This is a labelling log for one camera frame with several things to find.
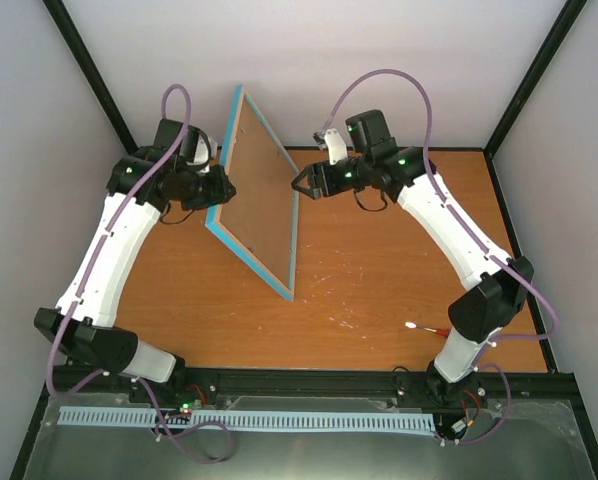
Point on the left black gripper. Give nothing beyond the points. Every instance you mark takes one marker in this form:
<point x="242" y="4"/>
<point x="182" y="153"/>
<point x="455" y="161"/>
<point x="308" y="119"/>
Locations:
<point x="221" y="192"/>

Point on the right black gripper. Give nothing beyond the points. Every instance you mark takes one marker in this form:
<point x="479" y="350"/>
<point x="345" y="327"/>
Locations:
<point x="315" y="172"/>

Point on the blue wooden photo frame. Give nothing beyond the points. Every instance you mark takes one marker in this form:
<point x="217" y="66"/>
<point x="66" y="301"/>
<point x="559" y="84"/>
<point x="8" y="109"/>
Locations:
<point x="259" y="224"/>

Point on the red purple handled screwdriver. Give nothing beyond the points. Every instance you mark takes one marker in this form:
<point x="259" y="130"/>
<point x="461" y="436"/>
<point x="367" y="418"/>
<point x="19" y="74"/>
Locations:
<point x="437" y="331"/>

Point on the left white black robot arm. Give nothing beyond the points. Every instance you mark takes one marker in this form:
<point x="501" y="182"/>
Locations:
<point x="176" y="168"/>

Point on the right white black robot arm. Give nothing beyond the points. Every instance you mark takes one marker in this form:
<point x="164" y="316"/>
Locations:
<point x="496" y="284"/>

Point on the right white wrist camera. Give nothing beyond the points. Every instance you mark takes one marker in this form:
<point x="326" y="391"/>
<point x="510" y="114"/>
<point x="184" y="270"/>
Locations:
<point x="331" y="141"/>

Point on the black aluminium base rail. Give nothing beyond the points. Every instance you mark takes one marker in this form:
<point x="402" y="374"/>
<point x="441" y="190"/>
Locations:
<point x="408" y="389"/>

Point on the light blue slotted cable duct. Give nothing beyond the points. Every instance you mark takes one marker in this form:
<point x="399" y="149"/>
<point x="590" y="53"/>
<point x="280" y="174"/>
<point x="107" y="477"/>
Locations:
<point x="252" y="421"/>

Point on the grey metal base plate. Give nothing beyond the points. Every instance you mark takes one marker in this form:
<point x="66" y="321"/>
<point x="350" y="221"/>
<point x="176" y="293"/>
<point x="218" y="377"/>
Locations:
<point x="521" y="440"/>

